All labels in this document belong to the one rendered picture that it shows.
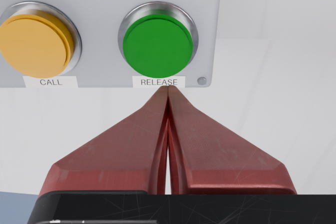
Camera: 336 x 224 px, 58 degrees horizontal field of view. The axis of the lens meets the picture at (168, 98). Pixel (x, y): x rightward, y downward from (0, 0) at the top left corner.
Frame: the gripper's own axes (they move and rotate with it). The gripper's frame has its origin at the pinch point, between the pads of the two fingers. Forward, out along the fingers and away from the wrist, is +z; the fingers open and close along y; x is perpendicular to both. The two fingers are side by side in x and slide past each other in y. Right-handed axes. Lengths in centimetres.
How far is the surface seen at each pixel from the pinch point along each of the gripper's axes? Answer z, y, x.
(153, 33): 5.7, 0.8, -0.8
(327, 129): 16.9, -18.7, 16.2
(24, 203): 101, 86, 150
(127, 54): 5.7, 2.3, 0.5
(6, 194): 101, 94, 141
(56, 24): 6.1, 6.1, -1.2
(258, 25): 16.9, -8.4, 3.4
